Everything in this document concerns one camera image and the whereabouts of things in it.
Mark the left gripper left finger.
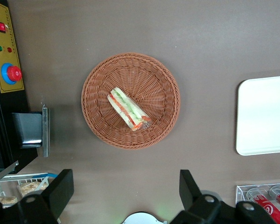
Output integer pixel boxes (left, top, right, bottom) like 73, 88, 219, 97
0, 169, 75, 224

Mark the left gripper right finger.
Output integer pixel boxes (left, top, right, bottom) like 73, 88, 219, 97
171, 169, 276, 224

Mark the triangle sandwich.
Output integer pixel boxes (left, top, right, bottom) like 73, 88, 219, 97
106, 86, 152, 131

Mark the cream rectangular tray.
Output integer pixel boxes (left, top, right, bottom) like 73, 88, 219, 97
235, 75, 280, 156

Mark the brown round wicker basket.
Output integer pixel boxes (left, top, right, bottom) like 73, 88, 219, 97
81, 52, 181, 150

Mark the clear packet of biscuits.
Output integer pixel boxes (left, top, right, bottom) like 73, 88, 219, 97
0, 196, 18, 209
17, 181, 49, 197

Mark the clear acrylic bottle rack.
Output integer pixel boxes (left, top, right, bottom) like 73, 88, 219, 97
235, 183, 280, 224

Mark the black sealing machine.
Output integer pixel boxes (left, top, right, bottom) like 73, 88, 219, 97
0, 0, 51, 175

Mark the yellow control panel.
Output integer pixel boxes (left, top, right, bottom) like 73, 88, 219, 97
0, 0, 25, 94

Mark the brown table cover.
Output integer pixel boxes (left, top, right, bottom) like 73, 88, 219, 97
8, 0, 280, 224

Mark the white wire rack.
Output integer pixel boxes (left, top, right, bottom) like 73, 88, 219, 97
0, 172, 59, 207

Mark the metal bracket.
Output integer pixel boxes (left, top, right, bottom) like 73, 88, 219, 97
11, 104, 51, 158

